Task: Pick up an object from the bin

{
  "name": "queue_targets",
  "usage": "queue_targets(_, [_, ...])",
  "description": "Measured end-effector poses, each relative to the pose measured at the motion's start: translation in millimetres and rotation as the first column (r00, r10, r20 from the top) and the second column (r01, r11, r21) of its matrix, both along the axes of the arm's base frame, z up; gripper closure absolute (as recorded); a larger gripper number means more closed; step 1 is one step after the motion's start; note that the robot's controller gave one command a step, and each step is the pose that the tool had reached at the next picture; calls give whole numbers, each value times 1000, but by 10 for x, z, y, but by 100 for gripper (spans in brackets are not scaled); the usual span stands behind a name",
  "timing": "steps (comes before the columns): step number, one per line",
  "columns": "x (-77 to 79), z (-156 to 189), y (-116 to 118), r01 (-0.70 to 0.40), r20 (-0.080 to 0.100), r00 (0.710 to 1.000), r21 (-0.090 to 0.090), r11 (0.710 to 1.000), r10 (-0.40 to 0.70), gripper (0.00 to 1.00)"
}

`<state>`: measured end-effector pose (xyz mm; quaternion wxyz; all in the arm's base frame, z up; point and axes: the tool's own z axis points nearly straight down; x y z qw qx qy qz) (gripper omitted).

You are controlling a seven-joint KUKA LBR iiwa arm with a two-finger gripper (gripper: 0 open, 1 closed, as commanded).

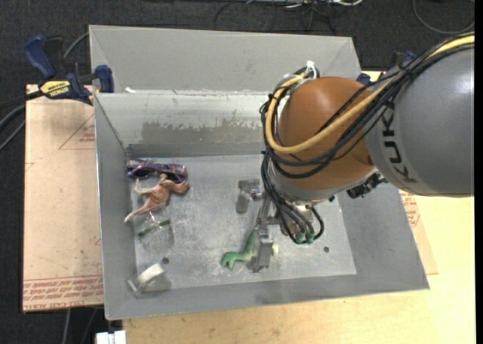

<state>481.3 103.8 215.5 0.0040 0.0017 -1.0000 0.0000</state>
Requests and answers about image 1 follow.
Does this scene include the grey metal bin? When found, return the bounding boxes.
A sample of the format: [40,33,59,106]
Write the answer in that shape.
[88,25,430,321]

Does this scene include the green toy dinosaur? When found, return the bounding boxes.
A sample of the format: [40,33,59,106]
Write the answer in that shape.
[220,226,281,270]

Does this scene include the purple sunglasses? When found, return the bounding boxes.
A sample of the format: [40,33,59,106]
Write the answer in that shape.
[125,158,189,184]

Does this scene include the brown toy dinosaur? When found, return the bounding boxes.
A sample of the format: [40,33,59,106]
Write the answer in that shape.
[124,173,191,224]

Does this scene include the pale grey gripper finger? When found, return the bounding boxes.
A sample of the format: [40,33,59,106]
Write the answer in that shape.
[247,226,275,274]
[235,179,266,215]

